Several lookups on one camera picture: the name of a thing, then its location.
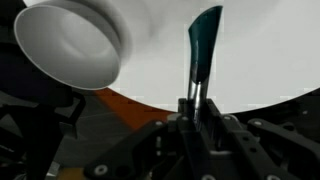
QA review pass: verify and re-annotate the teal marker pen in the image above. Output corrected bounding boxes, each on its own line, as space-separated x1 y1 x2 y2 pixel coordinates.
188 5 223 115

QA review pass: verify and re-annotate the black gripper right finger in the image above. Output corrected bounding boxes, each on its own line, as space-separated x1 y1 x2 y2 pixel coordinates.
199 98 320 180

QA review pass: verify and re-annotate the grey bowl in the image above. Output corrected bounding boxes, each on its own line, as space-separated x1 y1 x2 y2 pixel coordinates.
14 0 132 90

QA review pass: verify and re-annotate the round white table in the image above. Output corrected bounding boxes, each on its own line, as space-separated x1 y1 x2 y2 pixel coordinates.
94 0 320 112

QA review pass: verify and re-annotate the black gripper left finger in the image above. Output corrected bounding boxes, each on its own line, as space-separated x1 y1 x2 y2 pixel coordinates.
84 99 212 180

